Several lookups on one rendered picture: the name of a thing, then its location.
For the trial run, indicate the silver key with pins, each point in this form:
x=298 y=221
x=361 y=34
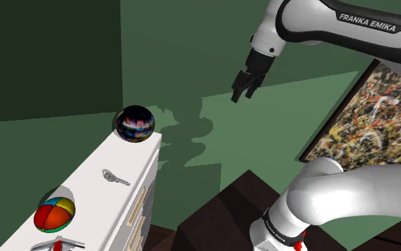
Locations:
x=113 y=177

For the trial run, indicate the red yellow blue green ball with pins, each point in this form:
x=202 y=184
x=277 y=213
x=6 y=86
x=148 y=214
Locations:
x=54 y=214

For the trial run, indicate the white chest of drawers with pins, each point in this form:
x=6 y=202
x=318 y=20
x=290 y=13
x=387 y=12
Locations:
x=106 y=194

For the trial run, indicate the black multicoloured ball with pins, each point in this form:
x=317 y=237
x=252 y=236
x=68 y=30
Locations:
x=135 y=123

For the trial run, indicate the dark brown robot stand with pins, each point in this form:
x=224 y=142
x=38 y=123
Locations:
x=221 y=215

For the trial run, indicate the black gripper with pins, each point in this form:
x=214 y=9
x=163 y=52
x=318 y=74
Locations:
x=260 y=64

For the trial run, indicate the framed splatter painting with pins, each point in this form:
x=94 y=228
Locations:
x=373 y=121

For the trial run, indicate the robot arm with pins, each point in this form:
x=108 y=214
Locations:
x=328 y=198

